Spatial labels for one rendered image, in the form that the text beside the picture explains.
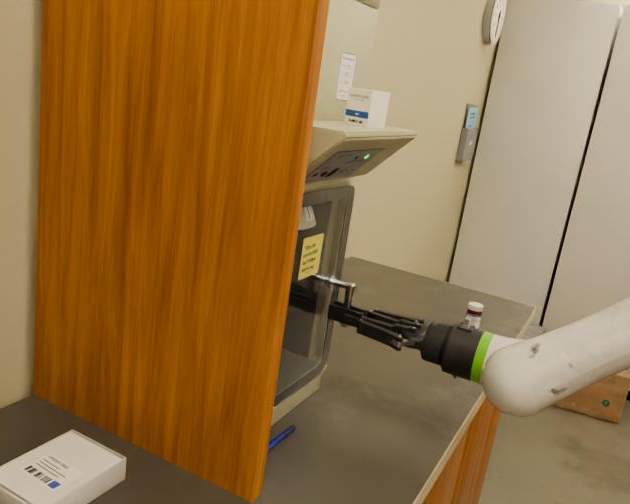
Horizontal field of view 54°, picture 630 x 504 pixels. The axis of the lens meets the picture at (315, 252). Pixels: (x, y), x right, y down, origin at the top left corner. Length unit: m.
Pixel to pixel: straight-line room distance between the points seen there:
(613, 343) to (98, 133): 0.82
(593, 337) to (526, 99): 3.08
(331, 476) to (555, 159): 3.08
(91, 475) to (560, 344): 0.71
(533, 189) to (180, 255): 3.19
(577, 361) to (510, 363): 0.09
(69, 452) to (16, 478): 0.09
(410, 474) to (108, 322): 0.58
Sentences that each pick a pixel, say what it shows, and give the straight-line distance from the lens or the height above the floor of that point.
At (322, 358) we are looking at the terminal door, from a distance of 1.30.
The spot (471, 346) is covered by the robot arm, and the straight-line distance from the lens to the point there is 1.12.
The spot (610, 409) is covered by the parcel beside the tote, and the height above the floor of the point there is 0.08.
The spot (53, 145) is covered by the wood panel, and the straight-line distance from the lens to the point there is 1.12.
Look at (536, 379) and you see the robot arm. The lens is 0.97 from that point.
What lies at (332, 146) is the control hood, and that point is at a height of 1.49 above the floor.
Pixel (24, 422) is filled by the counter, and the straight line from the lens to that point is 1.22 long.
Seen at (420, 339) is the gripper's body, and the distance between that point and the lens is 1.15.
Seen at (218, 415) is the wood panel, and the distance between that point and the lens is 1.00.
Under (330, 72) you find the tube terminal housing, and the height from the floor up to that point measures 1.59.
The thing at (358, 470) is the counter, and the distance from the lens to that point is 1.14.
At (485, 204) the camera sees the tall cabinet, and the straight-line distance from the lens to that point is 4.03.
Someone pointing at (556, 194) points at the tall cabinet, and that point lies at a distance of 3.95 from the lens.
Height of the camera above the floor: 1.58
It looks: 15 degrees down
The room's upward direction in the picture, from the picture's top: 8 degrees clockwise
